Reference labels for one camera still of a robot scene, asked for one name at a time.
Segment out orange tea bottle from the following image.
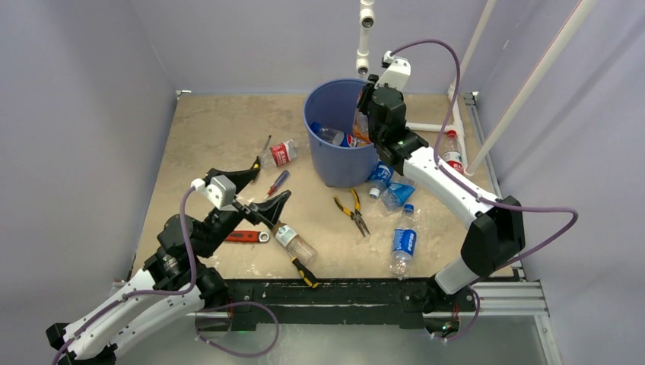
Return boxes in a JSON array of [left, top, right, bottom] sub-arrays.
[[352, 109, 371, 146]]

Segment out aluminium frame rail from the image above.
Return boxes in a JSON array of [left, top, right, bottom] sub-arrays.
[[473, 282, 548, 316]]

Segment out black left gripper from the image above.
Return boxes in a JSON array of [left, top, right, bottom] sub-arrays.
[[198, 167, 290, 258]]

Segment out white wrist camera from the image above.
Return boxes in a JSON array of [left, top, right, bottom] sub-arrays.
[[191, 175, 237, 211], [377, 51, 411, 92]]

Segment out blue plastic bin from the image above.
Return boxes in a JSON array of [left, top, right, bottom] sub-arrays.
[[303, 78, 378, 188]]

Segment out blue red screwdriver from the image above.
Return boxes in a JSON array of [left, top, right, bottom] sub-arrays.
[[263, 170, 290, 202]]

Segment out yellow handled pliers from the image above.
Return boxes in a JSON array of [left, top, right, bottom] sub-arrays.
[[333, 188, 370, 237]]

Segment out crushed blue label bottle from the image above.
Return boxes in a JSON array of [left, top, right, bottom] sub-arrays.
[[381, 176, 416, 212]]

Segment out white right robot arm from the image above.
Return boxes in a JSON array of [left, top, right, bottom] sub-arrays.
[[357, 75, 526, 309]]

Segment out white pipe frame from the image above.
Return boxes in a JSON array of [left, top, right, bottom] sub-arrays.
[[377, 1, 623, 191]]

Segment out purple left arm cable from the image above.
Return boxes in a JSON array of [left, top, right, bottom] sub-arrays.
[[50, 186, 281, 365]]

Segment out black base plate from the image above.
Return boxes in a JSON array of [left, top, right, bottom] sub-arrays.
[[198, 278, 476, 332]]

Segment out red handled adjustable wrench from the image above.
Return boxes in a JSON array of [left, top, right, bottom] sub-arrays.
[[224, 230, 271, 244]]

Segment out Starbucks bottle green cap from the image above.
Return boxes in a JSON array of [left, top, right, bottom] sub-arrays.
[[272, 222, 317, 265]]

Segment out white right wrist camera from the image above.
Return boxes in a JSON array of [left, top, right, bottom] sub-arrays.
[[377, 51, 411, 92]]

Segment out small clear bottle blue cap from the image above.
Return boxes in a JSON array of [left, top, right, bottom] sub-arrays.
[[390, 204, 418, 280]]

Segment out overhead white camera mount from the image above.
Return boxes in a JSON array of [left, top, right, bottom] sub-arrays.
[[355, 0, 375, 78]]

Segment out clear bottle white cap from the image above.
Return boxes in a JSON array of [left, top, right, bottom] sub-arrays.
[[368, 161, 394, 199]]

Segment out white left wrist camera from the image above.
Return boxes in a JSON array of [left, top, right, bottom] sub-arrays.
[[191, 175, 237, 211]]

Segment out clear bottle red label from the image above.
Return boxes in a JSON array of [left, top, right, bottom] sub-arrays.
[[269, 139, 298, 167]]

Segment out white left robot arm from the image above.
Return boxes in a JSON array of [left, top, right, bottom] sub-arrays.
[[46, 169, 291, 364]]

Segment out Pepsi bottle blue label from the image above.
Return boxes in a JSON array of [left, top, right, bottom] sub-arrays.
[[310, 122, 355, 148]]

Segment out black yellow screwdriver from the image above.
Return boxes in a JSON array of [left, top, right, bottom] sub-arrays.
[[291, 257, 319, 289], [253, 135, 272, 169]]

